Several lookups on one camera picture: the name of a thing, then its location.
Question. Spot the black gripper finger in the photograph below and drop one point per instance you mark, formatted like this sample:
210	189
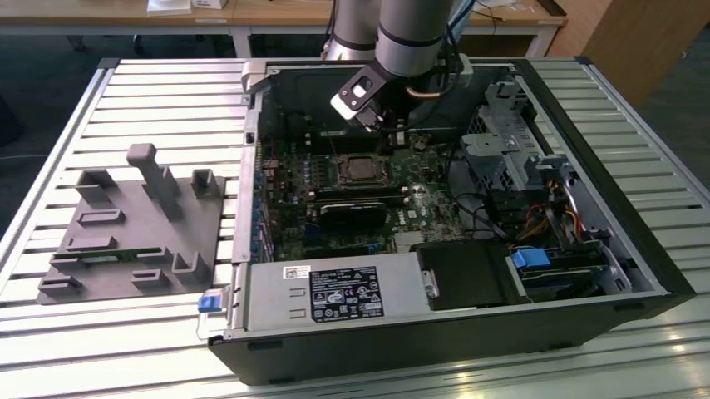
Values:
385	141
399	137

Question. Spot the silver CPU plate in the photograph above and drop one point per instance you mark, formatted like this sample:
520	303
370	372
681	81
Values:
362	169

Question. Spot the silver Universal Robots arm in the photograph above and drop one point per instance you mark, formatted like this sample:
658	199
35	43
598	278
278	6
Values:
413	37

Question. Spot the CPU socket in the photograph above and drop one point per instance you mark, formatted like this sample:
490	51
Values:
339	181

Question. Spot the black RAM slot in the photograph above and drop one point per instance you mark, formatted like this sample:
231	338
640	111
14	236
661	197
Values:
355	198
355	191

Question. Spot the round coin battery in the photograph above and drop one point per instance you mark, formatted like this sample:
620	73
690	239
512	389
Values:
419	144

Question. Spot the green motherboard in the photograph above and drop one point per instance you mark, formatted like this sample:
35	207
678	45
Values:
433	208

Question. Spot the metal drive cage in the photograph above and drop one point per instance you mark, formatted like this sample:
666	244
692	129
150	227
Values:
500	162

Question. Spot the black graphics card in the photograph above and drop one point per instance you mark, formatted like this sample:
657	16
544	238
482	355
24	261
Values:
353	218

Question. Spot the silver chipset heatsink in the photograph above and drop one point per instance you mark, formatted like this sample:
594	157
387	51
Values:
409	242

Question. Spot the wooden desk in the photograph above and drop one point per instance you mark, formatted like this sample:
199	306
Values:
278	18

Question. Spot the blue disk carrier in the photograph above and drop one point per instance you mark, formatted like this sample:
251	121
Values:
530	259

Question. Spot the grey power supply unit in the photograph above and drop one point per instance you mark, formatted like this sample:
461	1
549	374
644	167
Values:
266	291

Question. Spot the white box dark print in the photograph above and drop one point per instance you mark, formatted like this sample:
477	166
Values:
209	4

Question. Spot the wooden cabinet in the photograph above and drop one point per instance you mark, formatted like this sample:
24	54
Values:
644	41

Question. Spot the white cardboard box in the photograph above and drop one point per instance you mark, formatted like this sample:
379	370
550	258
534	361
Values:
166	7

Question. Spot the grey parts rack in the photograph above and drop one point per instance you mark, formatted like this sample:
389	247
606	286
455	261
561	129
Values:
139	232

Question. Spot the blue case latch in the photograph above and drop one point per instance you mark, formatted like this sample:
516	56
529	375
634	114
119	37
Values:
210	301

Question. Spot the black open PC case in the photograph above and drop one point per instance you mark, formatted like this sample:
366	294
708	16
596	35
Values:
389	357

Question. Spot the green RAM stick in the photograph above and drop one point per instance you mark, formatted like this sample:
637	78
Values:
133	254

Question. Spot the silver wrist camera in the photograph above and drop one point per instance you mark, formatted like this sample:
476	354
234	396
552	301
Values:
358	95

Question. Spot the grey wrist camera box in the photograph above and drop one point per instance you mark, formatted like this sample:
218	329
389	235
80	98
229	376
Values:
461	66

